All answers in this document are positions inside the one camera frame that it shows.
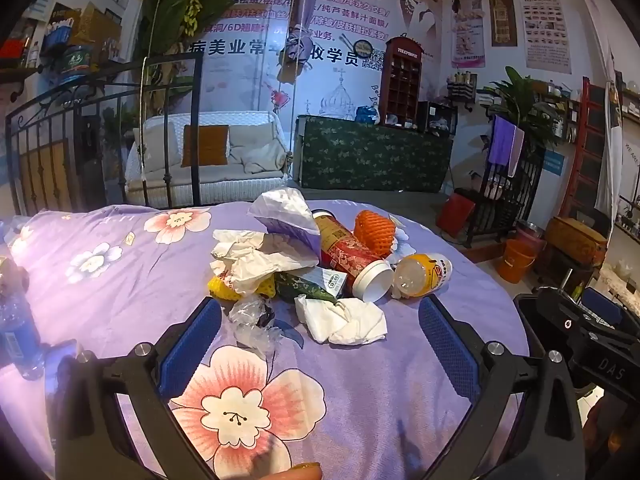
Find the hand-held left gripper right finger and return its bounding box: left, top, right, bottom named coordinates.
left=417, top=294, right=586, bottom=480

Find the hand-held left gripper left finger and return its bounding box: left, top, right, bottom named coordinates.
left=55, top=296, right=223, bottom=480

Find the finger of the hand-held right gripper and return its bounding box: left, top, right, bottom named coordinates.
left=582, top=287, right=625, bottom=331
left=537, top=287, right=596, bottom=341

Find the black trash bin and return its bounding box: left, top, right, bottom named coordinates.
left=514, top=294, right=557, bottom=358

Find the yellow foam fruit net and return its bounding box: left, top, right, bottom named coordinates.
left=207, top=272, right=278, bottom=303

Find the clear plastic wrapper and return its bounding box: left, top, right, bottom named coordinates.
left=229, top=294, right=286, bottom=356

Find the yellow labelled plastic cup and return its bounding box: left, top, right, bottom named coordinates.
left=391, top=252, right=453, bottom=300

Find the white paper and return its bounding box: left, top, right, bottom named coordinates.
left=210, top=229, right=321, bottom=297

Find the white tissue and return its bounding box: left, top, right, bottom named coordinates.
left=294, top=295, right=388, bottom=346

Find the green milk carton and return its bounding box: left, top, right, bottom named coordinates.
left=274, top=267, right=348, bottom=306

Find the orange foam fruit net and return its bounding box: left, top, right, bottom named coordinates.
left=353, top=210, right=397, bottom=259

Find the red cylindrical can white lid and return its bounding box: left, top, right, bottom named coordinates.
left=312, top=210, right=394, bottom=303

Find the purple white tissue packet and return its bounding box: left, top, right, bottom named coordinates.
left=248, top=187, right=321, bottom=256

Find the person's left hand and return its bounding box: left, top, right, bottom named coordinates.
left=272, top=462, right=323, bottom=480

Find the black swivel stool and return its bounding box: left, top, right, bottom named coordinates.
left=537, top=247, right=596, bottom=297

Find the orange bucket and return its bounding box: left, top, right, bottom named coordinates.
left=496, top=239, right=536, bottom=284

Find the brown wicker chest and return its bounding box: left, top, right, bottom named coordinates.
left=544, top=216, right=608, bottom=267

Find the purple floral blanket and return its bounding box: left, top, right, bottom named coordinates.
left=0, top=199, right=531, bottom=480

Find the black metal rack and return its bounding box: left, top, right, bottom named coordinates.
left=467, top=145, right=546, bottom=248

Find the red bag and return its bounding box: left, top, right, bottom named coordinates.
left=436, top=192, right=476, bottom=233

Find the white standing banner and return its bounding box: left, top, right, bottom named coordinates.
left=575, top=0, right=626, bottom=221

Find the red ladder shelf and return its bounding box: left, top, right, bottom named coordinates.
left=559, top=77, right=608, bottom=221

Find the white wicker swing sofa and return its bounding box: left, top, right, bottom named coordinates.
left=125, top=110, right=291, bottom=206

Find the blue water bottle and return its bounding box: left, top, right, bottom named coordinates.
left=0, top=255, right=46, bottom=381

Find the purple towel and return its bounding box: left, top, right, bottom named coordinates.
left=487, top=115, right=525, bottom=178

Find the orange cushion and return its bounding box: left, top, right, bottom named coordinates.
left=181, top=124, right=230, bottom=168

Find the green patterned counter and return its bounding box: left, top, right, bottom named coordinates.
left=295, top=115, right=453, bottom=193

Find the beige pillow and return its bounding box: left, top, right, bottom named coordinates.
left=132, top=120, right=178, bottom=173

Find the beige cushion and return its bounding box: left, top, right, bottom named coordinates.
left=227, top=125, right=288, bottom=176

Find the green potted plant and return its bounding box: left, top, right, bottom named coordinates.
left=482, top=66, right=556, bottom=151

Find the red telephone booth cabinet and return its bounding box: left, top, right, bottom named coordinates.
left=378, top=36, right=425, bottom=128

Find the green paint bucket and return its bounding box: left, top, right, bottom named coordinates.
left=60, top=45, right=92, bottom=78

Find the hanging purple flower decoration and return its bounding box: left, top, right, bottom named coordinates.
left=277, top=25, right=321, bottom=86

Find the cardboard box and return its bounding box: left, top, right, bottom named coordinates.
left=70, top=2, right=123, bottom=51

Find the wall shelf with bottles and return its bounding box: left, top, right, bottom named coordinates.
left=612, top=87, right=640, bottom=241

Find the black wall organizer shelf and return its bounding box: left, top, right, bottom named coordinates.
left=446, top=70, right=476, bottom=111

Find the black iron bed frame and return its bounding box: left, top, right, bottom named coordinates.
left=5, top=52, right=203, bottom=216

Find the eyebrow chart wall poster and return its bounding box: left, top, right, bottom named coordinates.
left=515, top=0, right=572, bottom=75

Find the pink wall poster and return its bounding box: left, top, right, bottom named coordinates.
left=450, top=0, right=487, bottom=69

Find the brown tower wall poster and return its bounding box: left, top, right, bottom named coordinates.
left=486, top=0, right=518, bottom=47

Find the large wall banner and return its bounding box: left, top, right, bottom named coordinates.
left=190, top=0, right=443, bottom=121

